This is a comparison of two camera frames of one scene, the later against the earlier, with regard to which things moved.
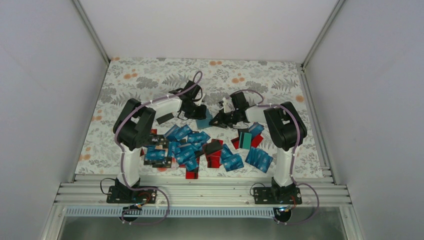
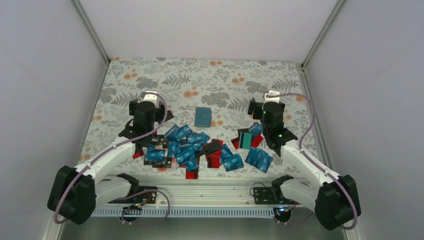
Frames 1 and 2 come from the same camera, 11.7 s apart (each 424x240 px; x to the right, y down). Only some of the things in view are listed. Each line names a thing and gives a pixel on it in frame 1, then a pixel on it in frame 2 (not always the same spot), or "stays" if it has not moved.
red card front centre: (191, 174) stays
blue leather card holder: (202, 123) stays
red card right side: (256, 141) stays
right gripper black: (221, 120) to (257, 105)
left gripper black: (201, 114) to (160, 112)
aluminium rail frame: (202, 190) stays
